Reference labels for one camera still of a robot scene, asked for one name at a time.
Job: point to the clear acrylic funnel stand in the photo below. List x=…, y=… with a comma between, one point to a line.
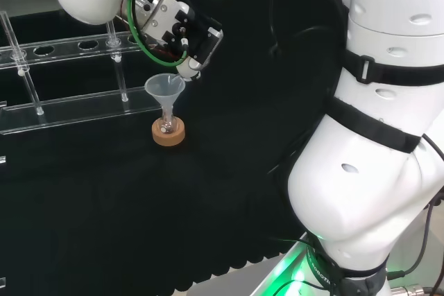
x=76, y=112

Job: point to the round-bottom glass flask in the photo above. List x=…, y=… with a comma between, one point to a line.
x=168, y=126

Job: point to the black bench cloth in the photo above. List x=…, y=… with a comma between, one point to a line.
x=215, y=171

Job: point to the clear plastic funnel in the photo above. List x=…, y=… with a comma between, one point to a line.
x=157, y=89

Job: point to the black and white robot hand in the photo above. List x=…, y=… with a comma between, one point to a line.
x=166, y=22

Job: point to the clear acrylic cloth clip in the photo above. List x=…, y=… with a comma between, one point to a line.
x=2, y=159
x=2, y=281

